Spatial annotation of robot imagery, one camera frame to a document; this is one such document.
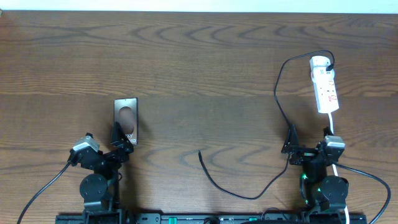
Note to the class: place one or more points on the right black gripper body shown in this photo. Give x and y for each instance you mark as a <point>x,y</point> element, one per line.
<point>303,156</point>

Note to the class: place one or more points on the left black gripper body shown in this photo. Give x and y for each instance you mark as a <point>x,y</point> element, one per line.
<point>109,154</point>

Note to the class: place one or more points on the bronze Galaxy smartphone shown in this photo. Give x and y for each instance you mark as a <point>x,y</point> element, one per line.
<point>126,114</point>

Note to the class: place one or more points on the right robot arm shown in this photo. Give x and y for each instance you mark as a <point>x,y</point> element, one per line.
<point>324,194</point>

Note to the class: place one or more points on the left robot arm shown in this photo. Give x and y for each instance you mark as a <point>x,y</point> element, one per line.
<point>100,190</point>

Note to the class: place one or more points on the white USB charger plug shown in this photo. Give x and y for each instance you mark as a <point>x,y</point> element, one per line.
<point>321,61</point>

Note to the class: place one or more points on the white power strip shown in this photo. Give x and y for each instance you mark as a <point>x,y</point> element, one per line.
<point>325,90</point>

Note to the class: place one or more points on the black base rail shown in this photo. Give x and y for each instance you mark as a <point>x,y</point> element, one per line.
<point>155,218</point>

